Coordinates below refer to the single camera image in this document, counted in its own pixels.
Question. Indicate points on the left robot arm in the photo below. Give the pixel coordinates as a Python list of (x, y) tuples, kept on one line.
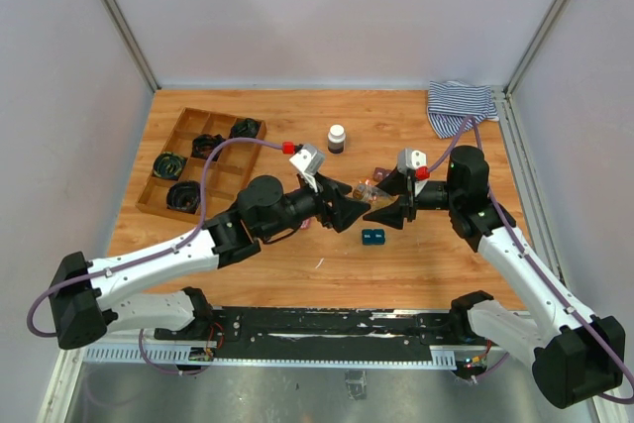
[(91, 299)]

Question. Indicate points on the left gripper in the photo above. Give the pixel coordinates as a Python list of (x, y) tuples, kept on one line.
[(343, 212)]

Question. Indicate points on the teal pill box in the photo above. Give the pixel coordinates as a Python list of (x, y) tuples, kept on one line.
[(373, 237)]

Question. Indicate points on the clear glass pill bottle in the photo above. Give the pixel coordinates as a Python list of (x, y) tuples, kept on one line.
[(376, 198)]

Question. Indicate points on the gold bottle cap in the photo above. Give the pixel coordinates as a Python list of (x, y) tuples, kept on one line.
[(360, 191)]

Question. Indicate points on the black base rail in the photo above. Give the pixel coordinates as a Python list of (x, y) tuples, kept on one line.
[(322, 334)]

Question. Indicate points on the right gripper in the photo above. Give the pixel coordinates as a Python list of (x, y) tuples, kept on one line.
[(392, 215)]

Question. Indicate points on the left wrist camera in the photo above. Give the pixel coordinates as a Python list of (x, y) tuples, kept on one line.
[(307, 162)]

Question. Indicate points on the wooden compartment tray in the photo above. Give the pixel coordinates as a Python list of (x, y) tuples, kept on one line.
[(181, 184)]

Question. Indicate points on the white cap pill bottle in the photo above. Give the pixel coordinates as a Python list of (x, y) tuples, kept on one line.
[(336, 139)]

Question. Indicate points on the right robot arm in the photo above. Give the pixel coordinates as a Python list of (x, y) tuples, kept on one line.
[(572, 353)]

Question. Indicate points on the brown pill box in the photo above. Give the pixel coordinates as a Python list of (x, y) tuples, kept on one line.
[(380, 173)]

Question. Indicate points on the striped blue cloth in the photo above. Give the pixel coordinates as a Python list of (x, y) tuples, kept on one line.
[(450, 102)]

